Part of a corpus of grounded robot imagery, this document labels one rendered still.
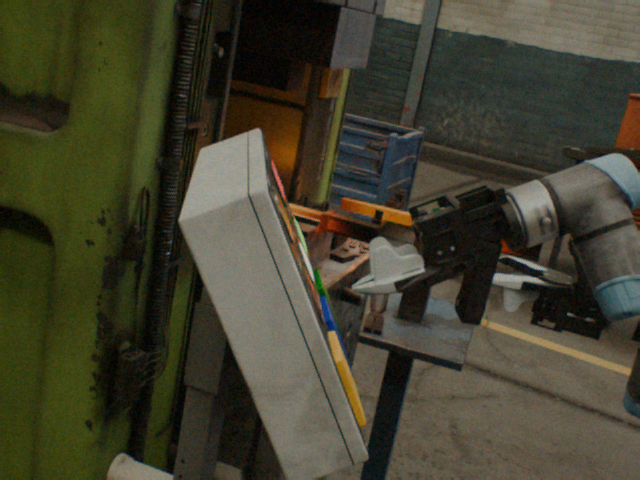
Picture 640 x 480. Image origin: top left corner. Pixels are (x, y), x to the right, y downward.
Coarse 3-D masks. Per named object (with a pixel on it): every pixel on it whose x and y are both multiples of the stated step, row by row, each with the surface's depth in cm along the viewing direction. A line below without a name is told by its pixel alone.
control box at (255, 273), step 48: (240, 144) 92; (192, 192) 76; (240, 192) 69; (192, 240) 68; (240, 240) 68; (288, 240) 72; (240, 288) 69; (288, 288) 70; (240, 336) 71; (288, 336) 71; (288, 384) 72; (336, 384) 73; (288, 432) 74; (336, 432) 74
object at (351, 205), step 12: (348, 204) 178; (360, 204) 177; (372, 204) 179; (372, 216) 177; (384, 216) 176; (396, 216) 176; (408, 216) 175; (504, 252) 172; (516, 252) 172; (528, 252) 171
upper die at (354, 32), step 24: (264, 0) 128; (288, 0) 126; (240, 24) 130; (264, 24) 128; (288, 24) 127; (312, 24) 126; (336, 24) 124; (360, 24) 135; (240, 48) 131; (264, 48) 129; (288, 48) 128; (312, 48) 126; (336, 48) 127; (360, 48) 138
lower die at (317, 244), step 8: (296, 216) 144; (304, 216) 144; (304, 224) 142; (312, 224) 143; (304, 232) 138; (312, 232) 140; (304, 240) 137; (312, 240) 141; (320, 240) 146; (328, 240) 151; (312, 248) 143; (320, 248) 147; (328, 248) 153; (312, 256) 144; (320, 256) 149; (312, 264) 146
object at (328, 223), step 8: (296, 208) 145; (304, 208) 146; (312, 216) 144; (320, 216) 143; (328, 216) 142; (336, 216) 143; (344, 216) 144; (320, 224) 143; (328, 224) 144; (336, 224) 143; (344, 224) 143; (352, 224) 142; (360, 224) 141; (368, 224) 142; (376, 224) 143; (320, 232) 143; (328, 232) 143; (336, 232) 143; (344, 232) 143; (352, 232) 143; (360, 232) 142; (368, 232) 142; (376, 232) 141; (360, 240) 142; (368, 240) 141
